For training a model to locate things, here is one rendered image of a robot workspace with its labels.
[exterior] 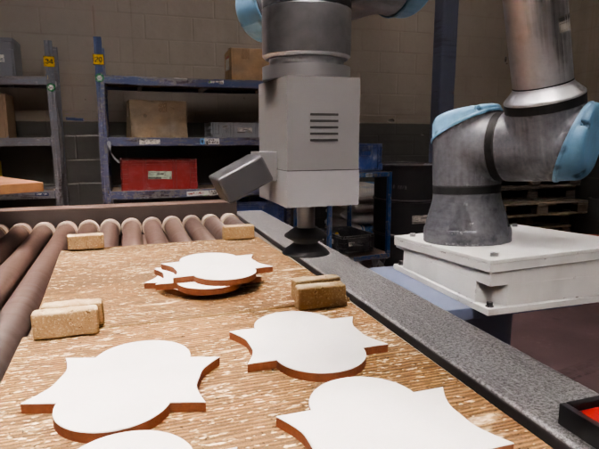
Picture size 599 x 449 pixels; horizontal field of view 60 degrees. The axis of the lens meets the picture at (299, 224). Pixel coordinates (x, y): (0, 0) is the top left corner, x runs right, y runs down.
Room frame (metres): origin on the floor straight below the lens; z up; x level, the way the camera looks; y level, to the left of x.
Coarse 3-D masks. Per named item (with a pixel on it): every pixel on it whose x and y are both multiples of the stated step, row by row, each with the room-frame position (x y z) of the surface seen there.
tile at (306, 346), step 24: (288, 312) 0.53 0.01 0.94; (240, 336) 0.46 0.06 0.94; (264, 336) 0.46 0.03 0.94; (288, 336) 0.46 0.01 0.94; (312, 336) 0.46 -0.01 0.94; (336, 336) 0.46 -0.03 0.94; (360, 336) 0.46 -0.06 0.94; (264, 360) 0.41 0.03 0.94; (288, 360) 0.41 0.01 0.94; (312, 360) 0.41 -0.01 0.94; (336, 360) 0.41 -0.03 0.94; (360, 360) 0.41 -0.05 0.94
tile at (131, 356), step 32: (128, 352) 0.43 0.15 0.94; (160, 352) 0.43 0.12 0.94; (64, 384) 0.37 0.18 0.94; (96, 384) 0.37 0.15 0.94; (128, 384) 0.37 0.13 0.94; (160, 384) 0.37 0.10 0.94; (192, 384) 0.37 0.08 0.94; (64, 416) 0.32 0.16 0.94; (96, 416) 0.32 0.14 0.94; (128, 416) 0.32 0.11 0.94; (160, 416) 0.33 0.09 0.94
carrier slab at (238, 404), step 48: (96, 336) 0.48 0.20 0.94; (144, 336) 0.48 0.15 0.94; (192, 336) 0.48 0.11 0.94; (384, 336) 0.48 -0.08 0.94; (0, 384) 0.39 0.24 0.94; (48, 384) 0.38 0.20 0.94; (240, 384) 0.38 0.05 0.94; (288, 384) 0.38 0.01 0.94; (432, 384) 0.38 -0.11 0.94; (0, 432) 0.32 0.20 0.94; (48, 432) 0.32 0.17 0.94; (192, 432) 0.32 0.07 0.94; (240, 432) 0.32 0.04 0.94; (528, 432) 0.32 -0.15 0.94
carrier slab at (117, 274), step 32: (64, 256) 0.83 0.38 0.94; (96, 256) 0.83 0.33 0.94; (128, 256) 0.83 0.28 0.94; (160, 256) 0.83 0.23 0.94; (256, 256) 0.83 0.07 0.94; (64, 288) 0.65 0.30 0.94; (96, 288) 0.65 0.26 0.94; (128, 288) 0.65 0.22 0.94; (256, 288) 0.65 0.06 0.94; (288, 288) 0.65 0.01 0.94; (128, 320) 0.53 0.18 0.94; (160, 320) 0.53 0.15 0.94
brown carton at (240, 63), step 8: (232, 48) 4.79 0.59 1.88; (240, 48) 4.81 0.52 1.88; (248, 48) 4.84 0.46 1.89; (232, 56) 4.79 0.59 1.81; (240, 56) 4.80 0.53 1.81; (248, 56) 4.83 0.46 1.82; (256, 56) 4.85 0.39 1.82; (232, 64) 4.79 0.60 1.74; (240, 64) 4.80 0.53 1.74; (248, 64) 4.82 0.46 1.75; (256, 64) 4.84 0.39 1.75; (264, 64) 4.86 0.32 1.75; (232, 72) 4.78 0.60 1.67; (240, 72) 4.80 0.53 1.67; (248, 72) 4.82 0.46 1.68; (256, 72) 4.84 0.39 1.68
